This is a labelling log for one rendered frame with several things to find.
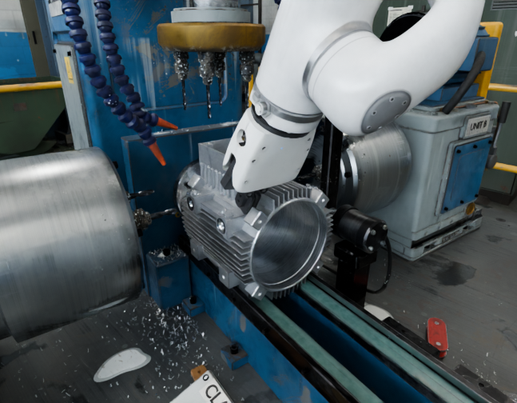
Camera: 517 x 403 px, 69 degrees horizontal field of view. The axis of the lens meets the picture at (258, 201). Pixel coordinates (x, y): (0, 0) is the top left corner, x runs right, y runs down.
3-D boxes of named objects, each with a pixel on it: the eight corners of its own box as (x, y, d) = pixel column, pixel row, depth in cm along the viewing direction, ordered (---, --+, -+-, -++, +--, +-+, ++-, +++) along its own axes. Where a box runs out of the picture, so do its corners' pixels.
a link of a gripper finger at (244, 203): (241, 189, 49) (229, 220, 53) (261, 184, 50) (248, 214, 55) (230, 172, 50) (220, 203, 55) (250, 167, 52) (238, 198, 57)
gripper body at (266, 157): (265, 134, 38) (238, 203, 46) (337, 122, 43) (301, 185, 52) (232, 89, 42) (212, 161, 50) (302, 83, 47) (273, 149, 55)
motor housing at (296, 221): (184, 261, 72) (176, 167, 65) (263, 233, 82) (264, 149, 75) (242, 319, 57) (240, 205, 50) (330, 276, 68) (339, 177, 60)
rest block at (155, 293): (151, 297, 81) (144, 249, 76) (180, 285, 85) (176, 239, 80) (161, 312, 77) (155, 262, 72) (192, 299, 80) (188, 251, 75)
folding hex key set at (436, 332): (447, 361, 65) (449, 352, 65) (427, 355, 66) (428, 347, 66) (443, 327, 73) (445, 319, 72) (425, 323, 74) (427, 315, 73)
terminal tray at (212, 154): (199, 181, 68) (196, 143, 65) (247, 170, 74) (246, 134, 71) (234, 204, 59) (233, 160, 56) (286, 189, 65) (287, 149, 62)
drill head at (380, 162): (248, 213, 93) (248, 111, 83) (361, 180, 114) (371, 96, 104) (319, 258, 74) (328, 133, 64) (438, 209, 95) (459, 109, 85)
